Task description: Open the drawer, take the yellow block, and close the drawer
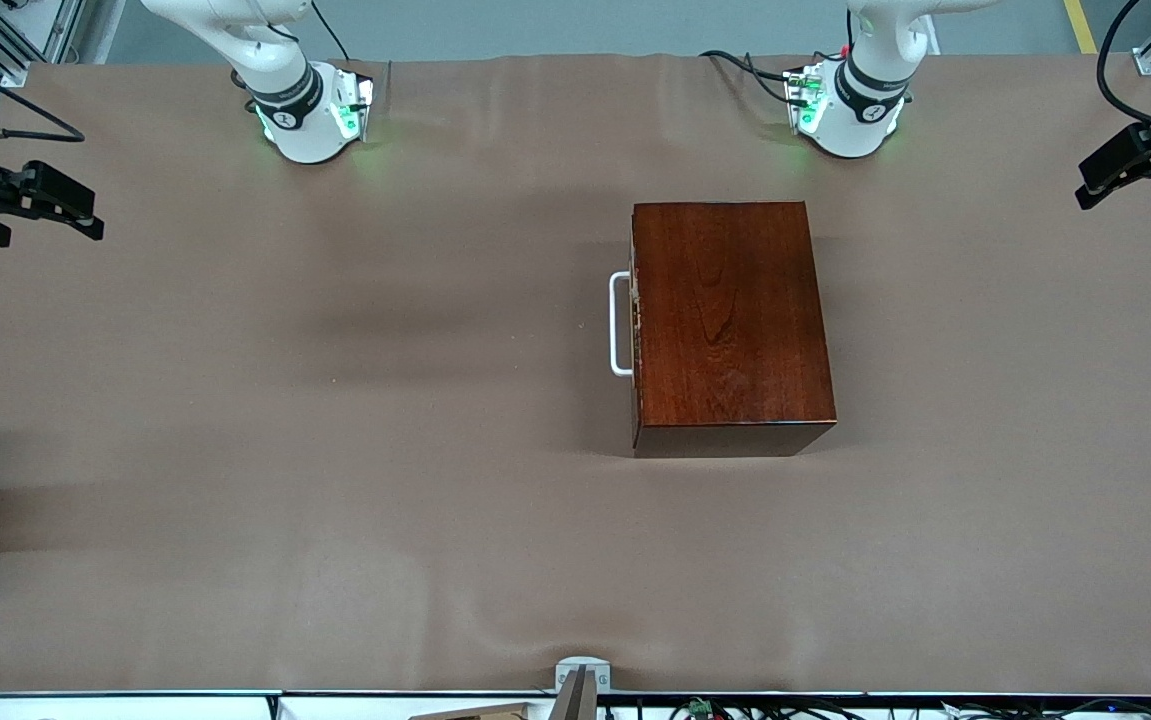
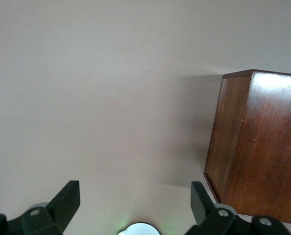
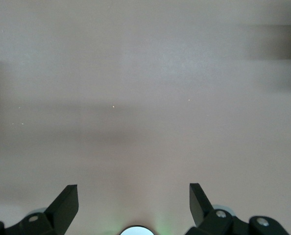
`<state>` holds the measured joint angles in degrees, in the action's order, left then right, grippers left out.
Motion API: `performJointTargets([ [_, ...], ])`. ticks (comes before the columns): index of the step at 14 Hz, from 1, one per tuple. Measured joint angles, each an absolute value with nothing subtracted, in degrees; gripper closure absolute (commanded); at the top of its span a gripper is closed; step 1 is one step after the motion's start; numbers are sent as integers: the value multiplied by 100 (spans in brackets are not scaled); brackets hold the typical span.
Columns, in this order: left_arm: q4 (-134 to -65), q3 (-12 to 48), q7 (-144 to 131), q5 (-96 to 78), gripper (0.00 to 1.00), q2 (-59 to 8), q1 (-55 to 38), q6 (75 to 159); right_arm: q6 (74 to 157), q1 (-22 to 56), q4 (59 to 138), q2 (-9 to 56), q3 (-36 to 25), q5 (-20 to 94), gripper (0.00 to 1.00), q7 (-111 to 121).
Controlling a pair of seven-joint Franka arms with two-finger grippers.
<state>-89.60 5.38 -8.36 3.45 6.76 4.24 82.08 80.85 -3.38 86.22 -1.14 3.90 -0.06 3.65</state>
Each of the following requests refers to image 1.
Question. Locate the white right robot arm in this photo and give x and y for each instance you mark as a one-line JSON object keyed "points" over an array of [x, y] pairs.
{"points": [[305, 130]]}

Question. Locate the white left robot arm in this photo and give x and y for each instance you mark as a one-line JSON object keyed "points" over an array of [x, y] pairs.
{"points": [[855, 125]]}

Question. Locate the brown table cover sheet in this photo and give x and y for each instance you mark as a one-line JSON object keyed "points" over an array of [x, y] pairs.
{"points": [[335, 400]]}

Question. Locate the dark wooden cabinet box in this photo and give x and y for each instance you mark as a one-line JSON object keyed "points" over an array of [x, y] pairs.
{"points": [[735, 330]]}

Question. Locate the brown cardboard piece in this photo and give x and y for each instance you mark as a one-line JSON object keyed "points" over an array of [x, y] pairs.
{"points": [[475, 714]]}

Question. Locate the white table edge rail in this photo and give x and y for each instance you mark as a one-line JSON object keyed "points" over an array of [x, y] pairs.
{"points": [[135, 708]]}

